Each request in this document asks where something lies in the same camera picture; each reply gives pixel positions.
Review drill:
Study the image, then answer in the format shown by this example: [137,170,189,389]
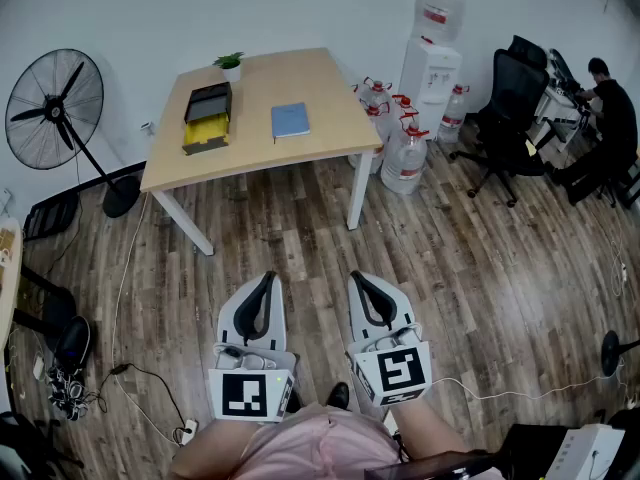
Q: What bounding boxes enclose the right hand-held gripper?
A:
[346,269,434,409]

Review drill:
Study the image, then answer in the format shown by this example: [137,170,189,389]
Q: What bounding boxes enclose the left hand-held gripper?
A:
[207,270,297,424]

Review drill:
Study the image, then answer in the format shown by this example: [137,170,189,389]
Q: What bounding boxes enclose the blue notebook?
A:
[270,101,312,145]

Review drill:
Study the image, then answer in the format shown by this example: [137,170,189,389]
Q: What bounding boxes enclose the black and yellow tray box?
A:
[181,81,234,157]

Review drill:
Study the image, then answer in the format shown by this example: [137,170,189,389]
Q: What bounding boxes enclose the person's right forearm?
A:
[389,396,474,467]

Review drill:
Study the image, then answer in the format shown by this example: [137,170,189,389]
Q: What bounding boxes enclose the person's left forearm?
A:
[168,416,264,480]

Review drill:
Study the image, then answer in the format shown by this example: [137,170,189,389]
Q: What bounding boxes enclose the white appliance box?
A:
[543,421,627,480]

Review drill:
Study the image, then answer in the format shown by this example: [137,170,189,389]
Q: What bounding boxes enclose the black office chair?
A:
[0,410,85,480]
[448,34,556,209]

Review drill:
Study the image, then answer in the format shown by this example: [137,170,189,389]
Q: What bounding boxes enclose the white desk with equipment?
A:
[528,47,601,155]

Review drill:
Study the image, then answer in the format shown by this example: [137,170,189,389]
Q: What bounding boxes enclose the person's black shoe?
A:
[324,381,351,411]

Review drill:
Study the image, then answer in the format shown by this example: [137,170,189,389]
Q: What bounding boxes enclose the white table leg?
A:
[345,149,375,232]
[151,189,216,258]

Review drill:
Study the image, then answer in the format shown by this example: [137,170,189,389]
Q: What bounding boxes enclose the white power strip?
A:
[177,417,200,445]

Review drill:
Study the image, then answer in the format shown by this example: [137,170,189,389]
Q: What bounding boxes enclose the person's pink shirt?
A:
[238,401,407,480]

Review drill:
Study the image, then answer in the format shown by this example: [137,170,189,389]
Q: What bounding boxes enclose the black rounded floor device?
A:
[53,314,93,372]

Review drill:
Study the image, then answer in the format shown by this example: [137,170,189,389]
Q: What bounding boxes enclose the black flat floor rack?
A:
[22,191,81,243]

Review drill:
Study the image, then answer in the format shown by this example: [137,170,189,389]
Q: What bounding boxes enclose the black round stand base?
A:
[599,329,640,380]

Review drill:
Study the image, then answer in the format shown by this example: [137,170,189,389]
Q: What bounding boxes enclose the white water dispenser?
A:
[397,36,464,142]

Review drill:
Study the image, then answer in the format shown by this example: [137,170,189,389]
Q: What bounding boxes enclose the side desk with black legs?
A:
[0,216,77,354]

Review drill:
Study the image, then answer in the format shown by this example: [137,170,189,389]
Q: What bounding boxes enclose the green plant in white pot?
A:
[212,51,246,83]

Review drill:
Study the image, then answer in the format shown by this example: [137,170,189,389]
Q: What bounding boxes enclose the black standing fan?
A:
[4,47,142,219]

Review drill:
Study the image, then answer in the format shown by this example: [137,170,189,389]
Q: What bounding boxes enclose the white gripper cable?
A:
[430,360,629,402]

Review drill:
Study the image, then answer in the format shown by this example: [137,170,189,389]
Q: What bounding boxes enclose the white floor cable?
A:
[110,192,151,369]

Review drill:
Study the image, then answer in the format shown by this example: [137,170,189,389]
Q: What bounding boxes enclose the black floor cable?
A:
[97,361,189,432]

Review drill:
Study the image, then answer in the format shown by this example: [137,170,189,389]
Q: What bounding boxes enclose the white extension cord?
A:
[609,227,630,299]

